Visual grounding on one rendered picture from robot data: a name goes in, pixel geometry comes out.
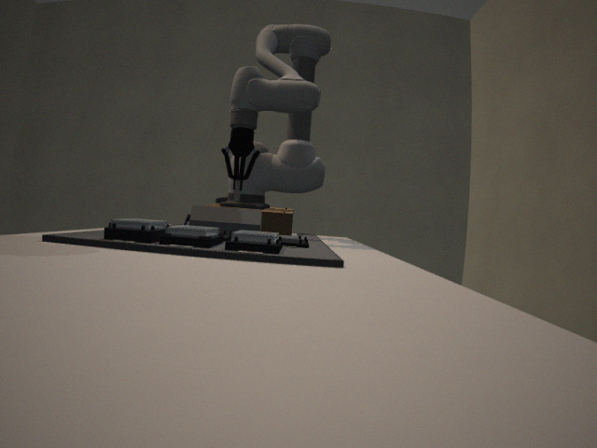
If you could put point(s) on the white button panel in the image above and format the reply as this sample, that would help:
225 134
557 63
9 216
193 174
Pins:
227 219

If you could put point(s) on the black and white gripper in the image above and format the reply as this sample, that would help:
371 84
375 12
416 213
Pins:
241 145

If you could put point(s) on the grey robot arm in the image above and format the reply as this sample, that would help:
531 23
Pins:
295 169

